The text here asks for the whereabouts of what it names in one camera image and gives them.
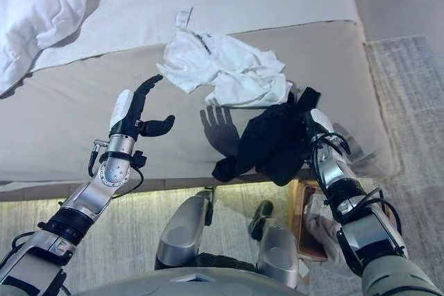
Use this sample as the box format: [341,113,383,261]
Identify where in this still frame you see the white shirt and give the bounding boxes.
[155,30,295,109]

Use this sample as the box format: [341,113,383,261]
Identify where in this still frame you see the dark right robot foot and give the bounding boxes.
[247,199,275,242]

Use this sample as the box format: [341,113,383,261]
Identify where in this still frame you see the silver left robot leg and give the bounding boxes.
[155,188,215,272]

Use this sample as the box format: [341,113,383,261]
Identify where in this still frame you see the silver robot leg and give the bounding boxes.
[258,225,300,290]
[155,188,215,272]

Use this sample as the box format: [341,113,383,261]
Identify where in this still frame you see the black trousers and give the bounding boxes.
[211,85,323,187]

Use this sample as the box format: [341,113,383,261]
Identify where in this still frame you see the white textured bed blanket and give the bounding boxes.
[30,0,366,72]

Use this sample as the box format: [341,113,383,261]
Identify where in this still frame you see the cream beige garment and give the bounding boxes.
[304,193,345,263]

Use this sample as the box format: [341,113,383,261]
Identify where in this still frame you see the grey robot torso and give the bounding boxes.
[82,268,307,296]

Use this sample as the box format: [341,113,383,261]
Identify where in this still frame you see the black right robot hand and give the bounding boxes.
[300,107,335,138]

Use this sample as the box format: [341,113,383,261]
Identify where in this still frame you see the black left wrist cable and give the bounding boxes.
[88,139,145,200]

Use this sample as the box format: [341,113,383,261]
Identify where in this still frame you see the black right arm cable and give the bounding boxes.
[309,132,404,228]

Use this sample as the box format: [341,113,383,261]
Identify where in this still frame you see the white paper garment tag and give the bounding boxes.
[174,5,194,31]

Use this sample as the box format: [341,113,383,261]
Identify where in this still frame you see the bed with beige cover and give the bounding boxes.
[0,20,400,193]

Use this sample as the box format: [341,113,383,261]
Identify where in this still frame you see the silver right robot leg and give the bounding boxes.
[258,225,300,290]

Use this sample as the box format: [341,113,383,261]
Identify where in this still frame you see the brown woven basket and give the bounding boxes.
[287,177,345,264]

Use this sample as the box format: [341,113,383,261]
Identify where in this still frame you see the white duvet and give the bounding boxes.
[0,0,289,96]

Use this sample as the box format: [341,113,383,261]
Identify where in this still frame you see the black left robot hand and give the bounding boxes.
[108,73,176,138]

